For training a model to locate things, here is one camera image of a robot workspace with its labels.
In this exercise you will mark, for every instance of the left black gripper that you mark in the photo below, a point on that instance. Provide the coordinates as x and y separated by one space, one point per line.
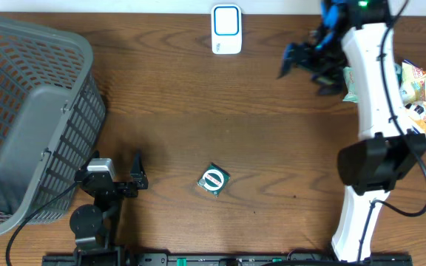
136 176

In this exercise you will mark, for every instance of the teal wet wipes pack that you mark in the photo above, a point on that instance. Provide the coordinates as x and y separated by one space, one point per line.
351 95

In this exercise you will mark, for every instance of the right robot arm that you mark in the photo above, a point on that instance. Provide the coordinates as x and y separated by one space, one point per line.
359 35

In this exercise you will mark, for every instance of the green round-label box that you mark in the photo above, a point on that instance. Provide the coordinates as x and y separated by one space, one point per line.
214 179

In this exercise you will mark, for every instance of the yellow snack bag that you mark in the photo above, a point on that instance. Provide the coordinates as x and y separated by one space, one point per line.
413 94

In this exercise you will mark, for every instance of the black mounting rail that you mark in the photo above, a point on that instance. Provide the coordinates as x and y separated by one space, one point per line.
162 259

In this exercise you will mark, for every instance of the white barcode scanner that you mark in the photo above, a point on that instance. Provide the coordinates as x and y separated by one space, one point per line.
226 29

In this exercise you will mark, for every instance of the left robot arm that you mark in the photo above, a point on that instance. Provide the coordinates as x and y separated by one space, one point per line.
95 225

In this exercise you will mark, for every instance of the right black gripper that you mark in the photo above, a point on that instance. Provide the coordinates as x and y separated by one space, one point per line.
333 80

